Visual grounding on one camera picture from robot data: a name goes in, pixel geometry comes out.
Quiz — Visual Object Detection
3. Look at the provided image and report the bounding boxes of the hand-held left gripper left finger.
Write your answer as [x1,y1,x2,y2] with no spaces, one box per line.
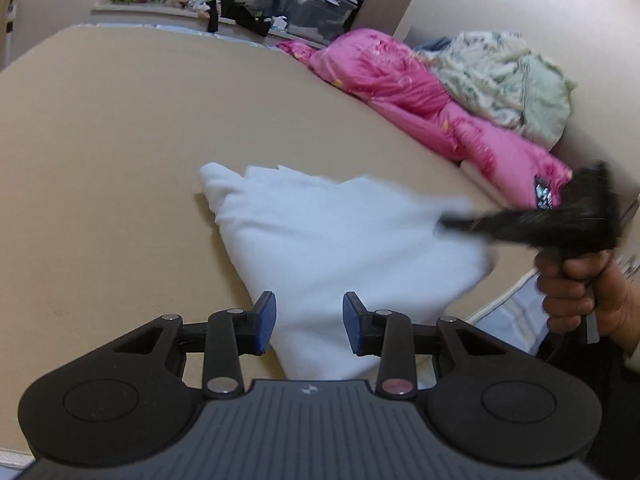
[112,291,277,401]

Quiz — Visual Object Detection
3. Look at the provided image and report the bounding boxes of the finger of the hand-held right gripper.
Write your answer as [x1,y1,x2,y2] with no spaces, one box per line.
[437,209,540,250]

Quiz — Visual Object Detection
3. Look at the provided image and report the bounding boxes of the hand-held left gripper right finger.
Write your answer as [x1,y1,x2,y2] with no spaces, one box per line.
[342,291,507,401]

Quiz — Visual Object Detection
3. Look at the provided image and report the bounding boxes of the white shirt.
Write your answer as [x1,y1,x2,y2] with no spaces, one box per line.
[199,161,502,395]

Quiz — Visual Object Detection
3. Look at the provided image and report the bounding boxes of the person's right hand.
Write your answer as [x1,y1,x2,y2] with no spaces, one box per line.
[534,249,640,348]

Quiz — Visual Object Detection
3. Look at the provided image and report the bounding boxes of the pale floral quilt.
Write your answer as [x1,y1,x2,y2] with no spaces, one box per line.
[415,30,574,154]

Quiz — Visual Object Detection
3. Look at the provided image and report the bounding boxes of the pink floral quilt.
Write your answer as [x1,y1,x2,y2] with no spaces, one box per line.
[277,28,574,211]

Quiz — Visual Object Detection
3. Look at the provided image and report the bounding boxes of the blue cloth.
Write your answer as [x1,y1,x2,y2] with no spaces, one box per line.
[414,36,453,55]

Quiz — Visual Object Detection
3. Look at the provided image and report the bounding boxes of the grey plastic storage bin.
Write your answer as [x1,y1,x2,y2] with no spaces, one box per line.
[272,0,359,46]

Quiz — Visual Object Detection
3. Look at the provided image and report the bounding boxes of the black garment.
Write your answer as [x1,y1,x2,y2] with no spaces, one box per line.
[206,0,272,37]

